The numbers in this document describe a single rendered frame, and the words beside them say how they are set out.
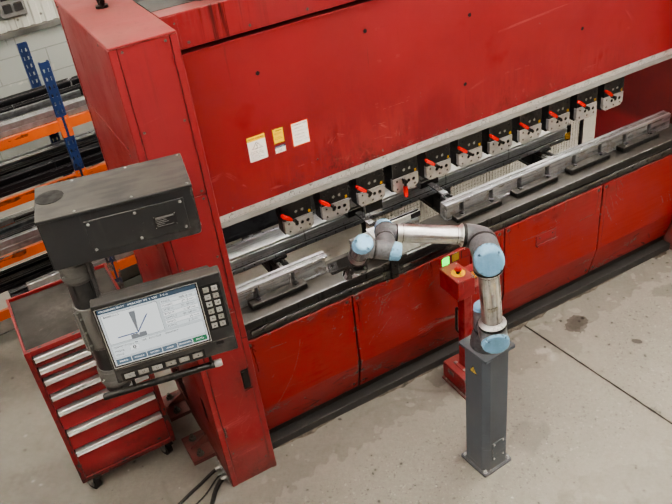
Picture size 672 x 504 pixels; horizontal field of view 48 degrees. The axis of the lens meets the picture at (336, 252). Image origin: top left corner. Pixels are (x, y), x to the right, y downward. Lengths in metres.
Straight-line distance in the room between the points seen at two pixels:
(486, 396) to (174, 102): 1.88
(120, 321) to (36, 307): 1.24
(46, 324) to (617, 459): 2.82
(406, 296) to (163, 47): 1.91
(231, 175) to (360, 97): 0.68
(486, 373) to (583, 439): 0.87
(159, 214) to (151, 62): 0.57
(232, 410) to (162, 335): 1.02
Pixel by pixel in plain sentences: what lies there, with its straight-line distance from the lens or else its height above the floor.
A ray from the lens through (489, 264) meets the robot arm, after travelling 2.96.
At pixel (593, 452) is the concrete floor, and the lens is 4.12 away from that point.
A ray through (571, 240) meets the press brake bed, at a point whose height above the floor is 0.47.
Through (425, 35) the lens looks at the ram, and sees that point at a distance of 3.59.
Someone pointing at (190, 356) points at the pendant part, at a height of 1.27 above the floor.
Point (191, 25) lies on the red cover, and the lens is 3.03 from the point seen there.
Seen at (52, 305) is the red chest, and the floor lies 0.98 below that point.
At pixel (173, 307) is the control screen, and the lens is 2.72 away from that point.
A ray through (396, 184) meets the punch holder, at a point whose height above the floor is 1.23.
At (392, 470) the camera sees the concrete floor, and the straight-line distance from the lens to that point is 4.00.
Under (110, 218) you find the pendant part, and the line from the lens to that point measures 2.53.
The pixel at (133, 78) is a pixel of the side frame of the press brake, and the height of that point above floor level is 2.18.
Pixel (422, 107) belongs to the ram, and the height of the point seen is 1.58.
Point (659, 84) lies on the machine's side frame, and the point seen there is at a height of 1.09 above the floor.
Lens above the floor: 3.10
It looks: 34 degrees down
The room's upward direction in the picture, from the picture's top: 8 degrees counter-clockwise
